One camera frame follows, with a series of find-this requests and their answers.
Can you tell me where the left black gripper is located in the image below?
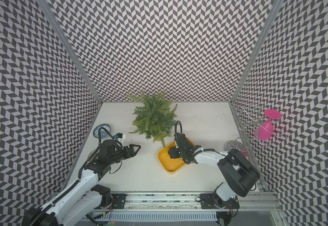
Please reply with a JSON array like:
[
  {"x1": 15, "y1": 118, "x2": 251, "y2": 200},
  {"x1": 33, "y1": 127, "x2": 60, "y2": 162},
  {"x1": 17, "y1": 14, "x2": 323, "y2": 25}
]
[{"x1": 109, "y1": 144, "x2": 141, "y2": 165}]

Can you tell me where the small green christmas tree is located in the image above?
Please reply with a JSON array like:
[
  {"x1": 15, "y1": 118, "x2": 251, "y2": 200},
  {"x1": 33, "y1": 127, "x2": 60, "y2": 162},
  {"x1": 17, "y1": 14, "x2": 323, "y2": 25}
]
[{"x1": 125, "y1": 90, "x2": 178, "y2": 147}]

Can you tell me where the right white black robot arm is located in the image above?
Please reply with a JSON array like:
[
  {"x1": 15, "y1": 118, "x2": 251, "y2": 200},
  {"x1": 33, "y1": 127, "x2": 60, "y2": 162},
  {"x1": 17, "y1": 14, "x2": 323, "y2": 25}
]
[{"x1": 168, "y1": 121, "x2": 260, "y2": 209}]

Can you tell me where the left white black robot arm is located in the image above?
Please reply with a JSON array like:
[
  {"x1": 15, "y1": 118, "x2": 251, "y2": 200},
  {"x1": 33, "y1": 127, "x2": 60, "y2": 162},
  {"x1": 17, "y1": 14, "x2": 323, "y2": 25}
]
[{"x1": 22, "y1": 133, "x2": 141, "y2": 226}]

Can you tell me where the yellow plastic tray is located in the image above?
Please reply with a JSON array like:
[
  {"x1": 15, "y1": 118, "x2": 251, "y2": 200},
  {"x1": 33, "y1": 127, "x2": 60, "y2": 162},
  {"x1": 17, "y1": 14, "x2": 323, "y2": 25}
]
[{"x1": 157, "y1": 137, "x2": 196, "y2": 174}]

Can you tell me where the blue patterned small bowl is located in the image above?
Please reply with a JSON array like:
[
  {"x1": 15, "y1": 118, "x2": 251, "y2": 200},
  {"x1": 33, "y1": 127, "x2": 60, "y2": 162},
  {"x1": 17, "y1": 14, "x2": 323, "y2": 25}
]
[{"x1": 93, "y1": 124, "x2": 111, "y2": 138}]

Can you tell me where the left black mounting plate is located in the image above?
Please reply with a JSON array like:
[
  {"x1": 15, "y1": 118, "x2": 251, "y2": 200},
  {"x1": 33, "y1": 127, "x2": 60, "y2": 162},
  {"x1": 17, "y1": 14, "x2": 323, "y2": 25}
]
[{"x1": 104, "y1": 193, "x2": 127, "y2": 210}]

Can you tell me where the black mounting plate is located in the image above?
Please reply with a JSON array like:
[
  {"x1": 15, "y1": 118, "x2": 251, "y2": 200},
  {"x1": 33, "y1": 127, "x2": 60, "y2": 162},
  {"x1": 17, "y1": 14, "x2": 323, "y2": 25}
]
[
  {"x1": 199, "y1": 193, "x2": 240, "y2": 210},
  {"x1": 104, "y1": 193, "x2": 127, "y2": 210}
]

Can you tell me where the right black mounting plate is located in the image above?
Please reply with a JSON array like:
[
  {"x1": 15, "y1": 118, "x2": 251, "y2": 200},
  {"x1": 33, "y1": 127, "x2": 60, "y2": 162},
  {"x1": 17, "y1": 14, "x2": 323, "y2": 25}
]
[{"x1": 199, "y1": 193, "x2": 240, "y2": 210}]

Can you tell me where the white ribbed vent strip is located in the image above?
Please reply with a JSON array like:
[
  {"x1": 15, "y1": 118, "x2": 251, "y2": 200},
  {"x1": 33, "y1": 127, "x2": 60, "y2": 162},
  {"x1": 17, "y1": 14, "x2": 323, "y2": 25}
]
[{"x1": 93, "y1": 211, "x2": 217, "y2": 222}]

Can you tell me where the pink plastic wine glass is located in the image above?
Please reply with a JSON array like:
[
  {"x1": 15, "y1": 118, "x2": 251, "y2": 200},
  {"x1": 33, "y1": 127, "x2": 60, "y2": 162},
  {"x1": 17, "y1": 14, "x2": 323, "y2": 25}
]
[{"x1": 253, "y1": 109, "x2": 282, "y2": 141}]

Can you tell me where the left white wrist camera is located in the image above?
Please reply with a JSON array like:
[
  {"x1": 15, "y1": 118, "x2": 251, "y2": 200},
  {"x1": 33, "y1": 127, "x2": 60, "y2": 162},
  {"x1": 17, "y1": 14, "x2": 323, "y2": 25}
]
[{"x1": 114, "y1": 133, "x2": 126, "y2": 145}]

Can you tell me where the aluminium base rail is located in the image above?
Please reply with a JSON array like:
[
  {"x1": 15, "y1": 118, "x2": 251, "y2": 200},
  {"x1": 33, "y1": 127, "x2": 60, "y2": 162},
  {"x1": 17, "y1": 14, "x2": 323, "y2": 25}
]
[{"x1": 112, "y1": 192, "x2": 282, "y2": 211}]

